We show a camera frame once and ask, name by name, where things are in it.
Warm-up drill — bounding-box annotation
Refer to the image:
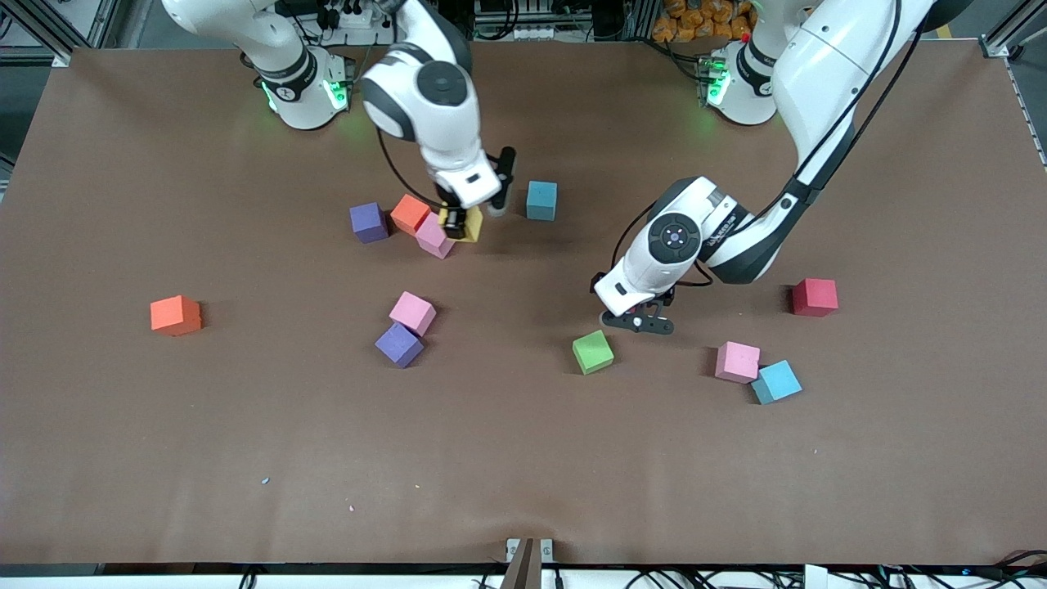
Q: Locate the bag of orange fruit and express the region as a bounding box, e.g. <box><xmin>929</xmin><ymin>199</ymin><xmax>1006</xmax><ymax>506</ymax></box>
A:
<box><xmin>652</xmin><ymin>0</ymin><xmax>755</xmax><ymax>43</ymax></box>

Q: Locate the purple foam cube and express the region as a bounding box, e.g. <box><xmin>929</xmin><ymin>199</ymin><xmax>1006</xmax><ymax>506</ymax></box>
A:
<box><xmin>349</xmin><ymin>201</ymin><xmax>389</xmax><ymax>245</ymax></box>
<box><xmin>375</xmin><ymin>321</ymin><xmax>425</xmax><ymax>369</ymax></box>

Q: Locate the red foam cube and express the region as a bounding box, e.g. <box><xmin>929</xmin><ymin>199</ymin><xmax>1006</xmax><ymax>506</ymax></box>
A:
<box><xmin>791</xmin><ymin>278</ymin><xmax>839</xmax><ymax>317</ymax></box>

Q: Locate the aluminium frame post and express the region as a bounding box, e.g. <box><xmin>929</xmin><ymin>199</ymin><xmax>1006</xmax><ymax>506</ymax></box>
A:
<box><xmin>980</xmin><ymin>0</ymin><xmax>1047</xmax><ymax>60</ymax></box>
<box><xmin>0</xmin><ymin>0</ymin><xmax>70</xmax><ymax>68</ymax></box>

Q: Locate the grey metal mount bracket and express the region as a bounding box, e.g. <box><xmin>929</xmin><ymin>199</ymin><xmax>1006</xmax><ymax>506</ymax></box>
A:
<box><xmin>505</xmin><ymin>537</ymin><xmax>555</xmax><ymax>589</ymax></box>

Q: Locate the yellow foam cube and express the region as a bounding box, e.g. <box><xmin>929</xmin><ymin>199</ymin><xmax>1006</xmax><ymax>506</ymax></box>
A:
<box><xmin>439</xmin><ymin>205</ymin><xmax>484</xmax><ymax>244</ymax></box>

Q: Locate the white power strip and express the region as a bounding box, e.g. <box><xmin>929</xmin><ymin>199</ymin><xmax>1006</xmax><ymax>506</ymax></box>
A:
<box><xmin>315</xmin><ymin>7</ymin><xmax>385</xmax><ymax>29</ymax></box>

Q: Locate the aluminium table edge rail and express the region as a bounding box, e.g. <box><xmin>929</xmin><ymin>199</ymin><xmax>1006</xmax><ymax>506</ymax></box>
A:
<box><xmin>1004</xmin><ymin>59</ymin><xmax>1047</xmax><ymax>171</ymax></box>

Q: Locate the pink foam cube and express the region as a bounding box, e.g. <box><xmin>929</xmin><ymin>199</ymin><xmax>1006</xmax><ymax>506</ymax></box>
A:
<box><xmin>415</xmin><ymin>213</ymin><xmax>456</xmax><ymax>260</ymax></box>
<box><xmin>715</xmin><ymin>341</ymin><xmax>761</xmax><ymax>384</ymax></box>
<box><xmin>389</xmin><ymin>291</ymin><xmax>437</xmax><ymax>337</ymax></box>

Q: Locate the green foam cube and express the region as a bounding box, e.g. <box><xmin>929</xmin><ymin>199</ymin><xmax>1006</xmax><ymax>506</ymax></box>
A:
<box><xmin>572</xmin><ymin>330</ymin><xmax>615</xmax><ymax>375</ymax></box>

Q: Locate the blue foam cube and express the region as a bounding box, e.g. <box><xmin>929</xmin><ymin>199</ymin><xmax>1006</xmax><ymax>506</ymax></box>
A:
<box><xmin>526</xmin><ymin>181</ymin><xmax>558</xmax><ymax>222</ymax></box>
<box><xmin>750</xmin><ymin>360</ymin><xmax>803</xmax><ymax>406</ymax></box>

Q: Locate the orange foam cube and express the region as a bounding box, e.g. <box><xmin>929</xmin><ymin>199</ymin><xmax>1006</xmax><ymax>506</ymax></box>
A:
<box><xmin>389</xmin><ymin>194</ymin><xmax>432</xmax><ymax>238</ymax></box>
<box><xmin>150</xmin><ymin>294</ymin><xmax>203</xmax><ymax>337</ymax></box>

